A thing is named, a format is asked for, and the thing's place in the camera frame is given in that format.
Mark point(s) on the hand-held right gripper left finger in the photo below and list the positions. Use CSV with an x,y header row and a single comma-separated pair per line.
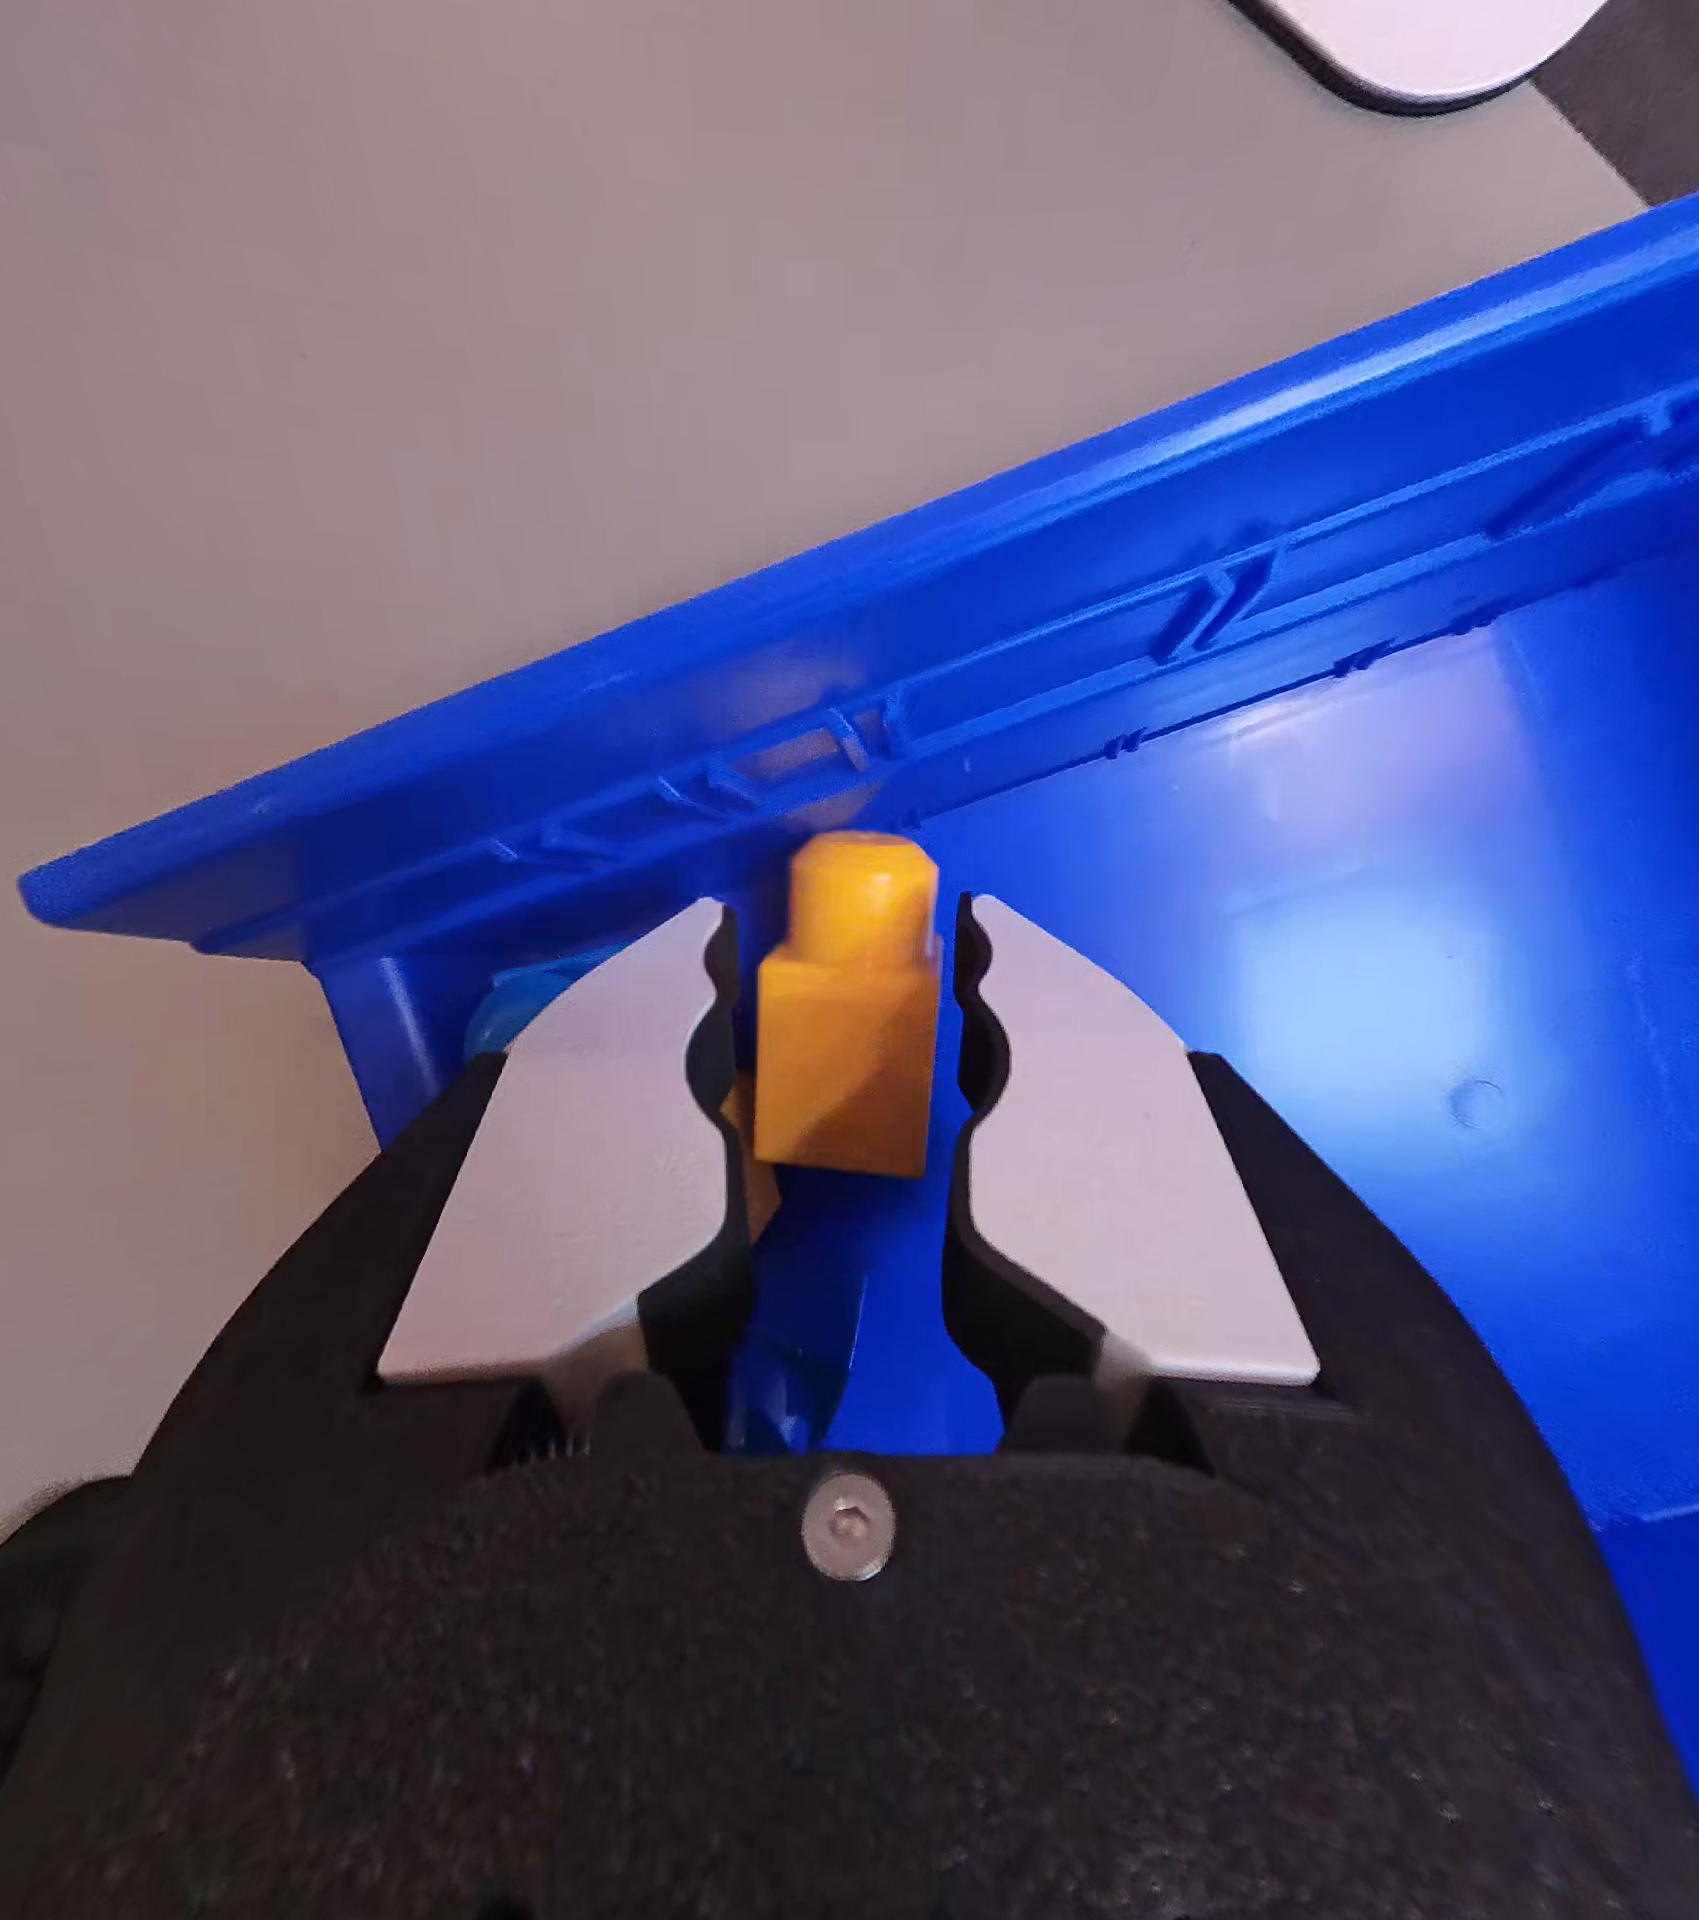
x,y
564,1201

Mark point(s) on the white document stand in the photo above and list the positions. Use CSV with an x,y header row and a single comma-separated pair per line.
x,y
1433,40

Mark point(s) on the blue plastic bin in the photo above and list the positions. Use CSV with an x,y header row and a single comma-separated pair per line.
x,y
1389,902

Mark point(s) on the yellow mega block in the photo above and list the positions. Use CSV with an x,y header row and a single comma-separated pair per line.
x,y
851,1035

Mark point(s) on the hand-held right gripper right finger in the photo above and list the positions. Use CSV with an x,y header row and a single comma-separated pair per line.
x,y
1134,1201

